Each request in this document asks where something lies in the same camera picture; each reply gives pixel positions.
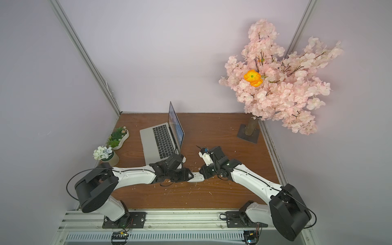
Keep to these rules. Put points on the left small circuit board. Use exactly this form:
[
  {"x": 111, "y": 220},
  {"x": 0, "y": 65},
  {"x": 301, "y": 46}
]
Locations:
[{"x": 119, "y": 238}]

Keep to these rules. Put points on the white flowers in beige pot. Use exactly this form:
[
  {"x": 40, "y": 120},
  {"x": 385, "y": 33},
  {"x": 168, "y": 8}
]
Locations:
[{"x": 106, "y": 154}]

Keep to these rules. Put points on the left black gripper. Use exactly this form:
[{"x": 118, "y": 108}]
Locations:
[{"x": 186, "y": 175}]

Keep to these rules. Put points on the green succulents in white planter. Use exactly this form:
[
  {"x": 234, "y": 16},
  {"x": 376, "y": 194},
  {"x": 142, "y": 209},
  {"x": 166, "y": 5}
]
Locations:
[{"x": 117, "y": 138}]

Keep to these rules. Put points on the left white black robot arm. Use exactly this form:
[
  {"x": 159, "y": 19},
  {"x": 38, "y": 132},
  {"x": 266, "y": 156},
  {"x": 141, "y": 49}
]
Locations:
[{"x": 94, "y": 190}]

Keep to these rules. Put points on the pink artificial blossom tree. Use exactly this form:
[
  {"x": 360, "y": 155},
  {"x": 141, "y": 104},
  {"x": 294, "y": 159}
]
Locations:
[{"x": 290, "y": 88}]

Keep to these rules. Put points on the white wireless mouse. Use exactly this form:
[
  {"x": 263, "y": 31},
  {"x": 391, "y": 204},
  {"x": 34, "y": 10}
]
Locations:
[{"x": 196, "y": 177}]

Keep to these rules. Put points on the silver open laptop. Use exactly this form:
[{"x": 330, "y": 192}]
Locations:
[{"x": 161, "y": 141}]

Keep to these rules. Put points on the orange artificial flower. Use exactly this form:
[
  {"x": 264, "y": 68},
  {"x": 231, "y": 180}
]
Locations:
[{"x": 254, "y": 78}]

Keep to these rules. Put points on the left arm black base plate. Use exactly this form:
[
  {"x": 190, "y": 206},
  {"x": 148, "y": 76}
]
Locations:
[{"x": 131, "y": 220}]

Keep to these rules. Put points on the aluminium mounting rail frame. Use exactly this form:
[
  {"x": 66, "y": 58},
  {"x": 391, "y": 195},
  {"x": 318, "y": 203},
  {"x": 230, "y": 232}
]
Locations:
[{"x": 162, "y": 226}]

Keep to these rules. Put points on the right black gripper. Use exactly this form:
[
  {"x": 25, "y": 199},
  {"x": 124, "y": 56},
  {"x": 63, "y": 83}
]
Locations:
[{"x": 205, "y": 172}]

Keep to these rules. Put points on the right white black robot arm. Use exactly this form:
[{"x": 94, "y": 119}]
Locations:
[{"x": 286, "y": 210}]

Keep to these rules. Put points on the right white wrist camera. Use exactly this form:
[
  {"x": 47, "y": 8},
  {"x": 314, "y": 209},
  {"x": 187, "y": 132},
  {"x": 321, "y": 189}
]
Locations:
[{"x": 205, "y": 155}]

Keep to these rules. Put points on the small circuit board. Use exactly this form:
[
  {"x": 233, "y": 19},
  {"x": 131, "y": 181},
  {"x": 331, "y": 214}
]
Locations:
[
  {"x": 119, "y": 238},
  {"x": 251, "y": 237}
]

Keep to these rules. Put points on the right small circuit board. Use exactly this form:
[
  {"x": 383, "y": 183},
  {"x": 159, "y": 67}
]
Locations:
[{"x": 251, "y": 237}]

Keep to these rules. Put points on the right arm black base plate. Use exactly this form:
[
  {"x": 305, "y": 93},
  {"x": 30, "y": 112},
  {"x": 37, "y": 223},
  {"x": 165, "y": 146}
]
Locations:
[{"x": 237, "y": 219}]

